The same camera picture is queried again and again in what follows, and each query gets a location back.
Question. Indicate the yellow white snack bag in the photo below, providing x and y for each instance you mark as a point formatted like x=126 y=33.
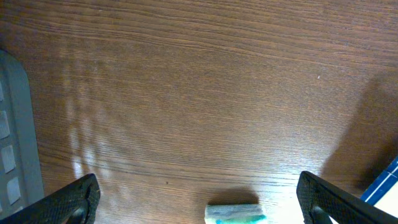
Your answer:
x=379 y=200

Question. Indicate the grey plastic mesh basket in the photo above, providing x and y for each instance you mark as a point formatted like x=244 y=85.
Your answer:
x=21 y=178

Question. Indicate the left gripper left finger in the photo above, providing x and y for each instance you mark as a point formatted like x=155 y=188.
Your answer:
x=74 y=203

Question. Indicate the teal tissue pack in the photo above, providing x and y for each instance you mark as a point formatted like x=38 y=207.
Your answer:
x=235 y=214

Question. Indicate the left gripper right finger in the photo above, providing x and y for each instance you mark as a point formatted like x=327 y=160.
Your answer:
x=323 y=202

